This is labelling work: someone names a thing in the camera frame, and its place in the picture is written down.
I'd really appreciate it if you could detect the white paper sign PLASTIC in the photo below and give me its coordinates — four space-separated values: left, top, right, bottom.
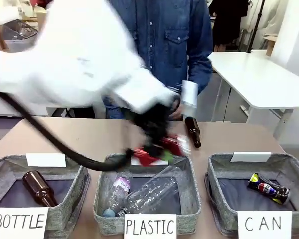
124 213 177 239

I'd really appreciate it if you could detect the brown glass bottle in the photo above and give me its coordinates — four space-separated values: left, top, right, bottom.
184 116 202 150
22 170 58 208

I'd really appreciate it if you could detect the large white table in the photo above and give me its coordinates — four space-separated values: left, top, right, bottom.
207 51 299 146

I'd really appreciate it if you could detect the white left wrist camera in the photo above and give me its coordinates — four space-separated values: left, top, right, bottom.
180 80 199 118

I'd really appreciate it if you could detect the person in black clothes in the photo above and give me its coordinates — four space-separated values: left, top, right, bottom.
208 0 249 52

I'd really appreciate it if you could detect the person in denim shirt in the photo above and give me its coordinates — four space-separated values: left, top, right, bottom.
102 0 214 122

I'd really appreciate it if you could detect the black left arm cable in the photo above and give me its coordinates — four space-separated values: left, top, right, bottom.
0 90 133 172

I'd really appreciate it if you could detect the large clear plastic bottle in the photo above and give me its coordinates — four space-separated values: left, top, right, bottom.
115 165 188 217

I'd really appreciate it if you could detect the clear plastic bin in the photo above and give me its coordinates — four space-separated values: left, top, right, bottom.
0 22 38 52

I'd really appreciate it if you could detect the white paper sign BOTTLE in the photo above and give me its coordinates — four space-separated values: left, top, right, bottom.
0 208 50 239

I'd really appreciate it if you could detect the clear bottle with purple label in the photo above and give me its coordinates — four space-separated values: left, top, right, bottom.
101 171 133 217

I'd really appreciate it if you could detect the black tripod pole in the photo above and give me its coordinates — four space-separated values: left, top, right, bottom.
246 0 263 53

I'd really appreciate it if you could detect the grey fabric basket plastic sign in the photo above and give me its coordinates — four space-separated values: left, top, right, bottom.
92 153 202 237

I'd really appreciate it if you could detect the white paper sign CAN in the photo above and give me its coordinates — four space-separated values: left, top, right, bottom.
237 210 293 239

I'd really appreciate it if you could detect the red soda can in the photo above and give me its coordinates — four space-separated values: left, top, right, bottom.
131 135 191 167

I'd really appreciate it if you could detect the grey fabric basket bottle sign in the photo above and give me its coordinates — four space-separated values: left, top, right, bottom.
0 154 91 239

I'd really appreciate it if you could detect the black dented soda can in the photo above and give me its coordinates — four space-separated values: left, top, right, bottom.
250 172 291 206

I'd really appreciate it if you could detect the person in white coat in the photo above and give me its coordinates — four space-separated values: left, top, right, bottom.
258 0 288 38

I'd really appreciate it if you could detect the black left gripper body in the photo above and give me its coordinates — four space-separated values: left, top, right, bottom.
124 104 177 150

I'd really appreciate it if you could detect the leaning cardboard sheet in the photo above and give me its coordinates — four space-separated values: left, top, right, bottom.
262 34 278 57

